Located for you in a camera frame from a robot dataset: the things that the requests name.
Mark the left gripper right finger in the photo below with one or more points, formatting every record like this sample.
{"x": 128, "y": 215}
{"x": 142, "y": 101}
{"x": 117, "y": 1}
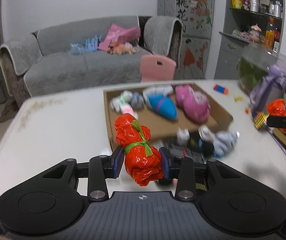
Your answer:
{"x": 183, "y": 170}

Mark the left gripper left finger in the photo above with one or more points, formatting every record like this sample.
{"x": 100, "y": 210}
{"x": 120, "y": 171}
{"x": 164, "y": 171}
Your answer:
{"x": 101, "y": 168}

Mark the black sock blue tie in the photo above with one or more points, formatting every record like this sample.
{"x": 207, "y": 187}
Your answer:
{"x": 196, "y": 144}

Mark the small white roll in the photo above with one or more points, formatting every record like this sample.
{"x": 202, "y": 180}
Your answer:
{"x": 183, "y": 137}

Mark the orange plastic bag bundle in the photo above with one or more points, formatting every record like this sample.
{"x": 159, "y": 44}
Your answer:
{"x": 142, "y": 161}

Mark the light blue sock bundle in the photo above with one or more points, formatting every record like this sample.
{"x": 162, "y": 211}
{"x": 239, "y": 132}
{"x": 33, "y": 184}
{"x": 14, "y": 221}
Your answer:
{"x": 224, "y": 143}

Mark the pink fluffy sock bundle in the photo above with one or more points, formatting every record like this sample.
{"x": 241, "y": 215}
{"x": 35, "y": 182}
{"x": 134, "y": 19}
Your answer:
{"x": 195, "y": 104}

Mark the white sock green tie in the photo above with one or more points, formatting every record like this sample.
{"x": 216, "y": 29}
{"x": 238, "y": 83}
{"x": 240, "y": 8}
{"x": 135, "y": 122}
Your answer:
{"x": 121, "y": 101}

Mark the small grey sock bundle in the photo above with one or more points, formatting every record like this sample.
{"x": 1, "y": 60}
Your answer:
{"x": 137, "y": 101}

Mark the white grey knit sock bundle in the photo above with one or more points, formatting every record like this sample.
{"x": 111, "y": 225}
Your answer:
{"x": 164, "y": 90}

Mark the black grey striped sock bundle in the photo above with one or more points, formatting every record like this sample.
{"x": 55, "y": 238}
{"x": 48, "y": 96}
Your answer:
{"x": 176, "y": 150}

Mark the white sock pink tie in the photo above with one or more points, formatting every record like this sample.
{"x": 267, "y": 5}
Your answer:
{"x": 127, "y": 109}

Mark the purple water bottle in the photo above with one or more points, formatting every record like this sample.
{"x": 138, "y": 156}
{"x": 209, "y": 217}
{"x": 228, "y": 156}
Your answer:
{"x": 272, "y": 87}

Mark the yellow rubber band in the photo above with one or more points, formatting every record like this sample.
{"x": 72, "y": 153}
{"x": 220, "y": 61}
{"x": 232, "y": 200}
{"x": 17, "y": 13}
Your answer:
{"x": 238, "y": 98}

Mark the glass fish bowl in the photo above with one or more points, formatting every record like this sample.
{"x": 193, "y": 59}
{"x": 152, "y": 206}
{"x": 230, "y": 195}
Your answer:
{"x": 255, "y": 63}

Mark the colourful toy block stick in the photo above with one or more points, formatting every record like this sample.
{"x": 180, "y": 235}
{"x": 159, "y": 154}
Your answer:
{"x": 220, "y": 89}

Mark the pink plastic chair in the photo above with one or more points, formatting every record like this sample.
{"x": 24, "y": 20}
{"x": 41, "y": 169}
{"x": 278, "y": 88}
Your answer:
{"x": 157, "y": 68}

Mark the grey covered sofa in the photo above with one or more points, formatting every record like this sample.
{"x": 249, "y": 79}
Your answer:
{"x": 42, "y": 62}

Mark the grey cabinet with shelves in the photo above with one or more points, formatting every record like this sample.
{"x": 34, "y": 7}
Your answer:
{"x": 241, "y": 27}

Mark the orange plush toy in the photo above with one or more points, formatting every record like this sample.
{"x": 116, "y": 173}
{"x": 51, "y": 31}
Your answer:
{"x": 124, "y": 48}

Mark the blue toy castle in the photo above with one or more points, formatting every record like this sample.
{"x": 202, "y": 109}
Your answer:
{"x": 88, "y": 46}

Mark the yellow container on shelf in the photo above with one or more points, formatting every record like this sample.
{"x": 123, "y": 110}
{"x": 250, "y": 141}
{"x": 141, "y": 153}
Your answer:
{"x": 237, "y": 4}

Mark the pink plastic bag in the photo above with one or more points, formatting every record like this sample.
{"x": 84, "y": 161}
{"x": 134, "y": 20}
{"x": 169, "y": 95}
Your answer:
{"x": 118, "y": 35}

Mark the decorated grey refrigerator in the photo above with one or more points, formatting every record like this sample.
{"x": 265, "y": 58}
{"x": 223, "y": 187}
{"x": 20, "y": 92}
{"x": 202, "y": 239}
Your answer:
{"x": 197, "y": 18}

